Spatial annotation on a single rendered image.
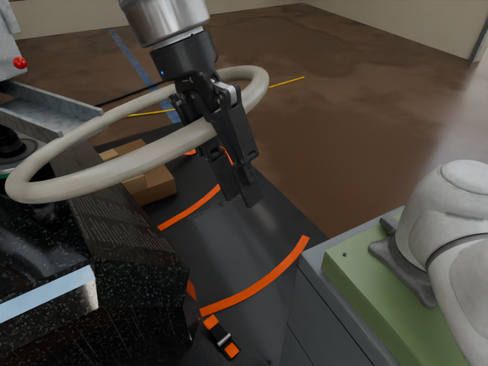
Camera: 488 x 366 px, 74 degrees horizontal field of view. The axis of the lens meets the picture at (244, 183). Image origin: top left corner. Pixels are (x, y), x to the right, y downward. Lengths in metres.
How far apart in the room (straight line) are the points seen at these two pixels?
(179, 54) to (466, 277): 0.50
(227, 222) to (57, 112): 1.30
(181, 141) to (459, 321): 0.48
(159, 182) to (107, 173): 1.75
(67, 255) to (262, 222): 1.32
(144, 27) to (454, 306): 0.58
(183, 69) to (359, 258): 0.61
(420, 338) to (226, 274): 1.19
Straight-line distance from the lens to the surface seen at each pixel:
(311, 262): 0.89
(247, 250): 1.88
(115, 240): 1.02
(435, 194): 0.67
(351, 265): 0.82
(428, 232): 0.68
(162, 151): 0.41
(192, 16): 0.39
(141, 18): 0.39
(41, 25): 6.12
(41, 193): 0.48
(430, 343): 0.78
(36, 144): 1.29
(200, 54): 0.39
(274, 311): 1.69
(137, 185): 2.11
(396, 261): 0.82
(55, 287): 0.92
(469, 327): 0.61
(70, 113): 0.95
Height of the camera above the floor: 1.51
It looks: 41 degrees down
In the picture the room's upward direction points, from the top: straight up
